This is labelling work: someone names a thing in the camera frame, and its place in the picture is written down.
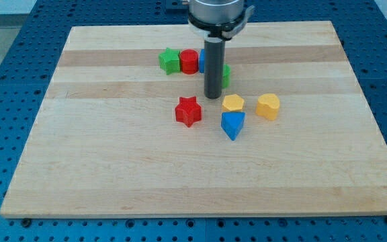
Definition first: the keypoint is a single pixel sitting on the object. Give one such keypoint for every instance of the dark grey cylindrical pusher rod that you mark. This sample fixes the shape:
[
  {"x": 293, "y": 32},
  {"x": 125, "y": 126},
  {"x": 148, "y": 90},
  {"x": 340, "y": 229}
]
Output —
[{"x": 213, "y": 68}]

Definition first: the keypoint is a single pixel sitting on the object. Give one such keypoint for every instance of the green cylinder block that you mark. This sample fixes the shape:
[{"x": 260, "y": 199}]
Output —
[{"x": 226, "y": 76}]

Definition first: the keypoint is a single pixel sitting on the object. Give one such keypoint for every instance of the blue cube block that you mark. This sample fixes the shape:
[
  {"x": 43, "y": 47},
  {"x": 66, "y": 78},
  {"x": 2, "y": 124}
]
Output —
[{"x": 201, "y": 61}]

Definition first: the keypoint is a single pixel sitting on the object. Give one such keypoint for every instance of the red cylinder block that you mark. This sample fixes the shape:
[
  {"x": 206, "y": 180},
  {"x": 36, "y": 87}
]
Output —
[{"x": 189, "y": 61}]

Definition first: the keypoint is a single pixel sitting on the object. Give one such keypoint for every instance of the green star block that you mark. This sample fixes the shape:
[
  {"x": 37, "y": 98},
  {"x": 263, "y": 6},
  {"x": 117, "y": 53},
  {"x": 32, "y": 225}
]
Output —
[{"x": 169, "y": 61}]

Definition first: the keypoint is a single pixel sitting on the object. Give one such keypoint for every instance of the yellow hexagon block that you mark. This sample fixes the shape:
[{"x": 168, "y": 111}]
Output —
[{"x": 233, "y": 103}]

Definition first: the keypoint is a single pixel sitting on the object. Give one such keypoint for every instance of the red star block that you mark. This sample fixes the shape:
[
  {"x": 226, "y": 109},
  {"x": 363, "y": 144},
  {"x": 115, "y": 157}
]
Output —
[{"x": 188, "y": 111}]

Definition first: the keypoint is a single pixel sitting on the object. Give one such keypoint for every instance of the blue triangle block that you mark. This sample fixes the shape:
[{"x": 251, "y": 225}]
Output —
[{"x": 232, "y": 123}]

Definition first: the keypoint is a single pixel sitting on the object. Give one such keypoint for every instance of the yellow heart block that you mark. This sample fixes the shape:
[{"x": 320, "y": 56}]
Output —
[{"x": 268, "y": 106}]

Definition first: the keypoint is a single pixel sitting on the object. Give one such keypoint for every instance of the light wooden board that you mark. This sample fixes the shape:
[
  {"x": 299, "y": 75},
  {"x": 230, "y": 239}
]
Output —
[{"x": 106, "y": 144}]

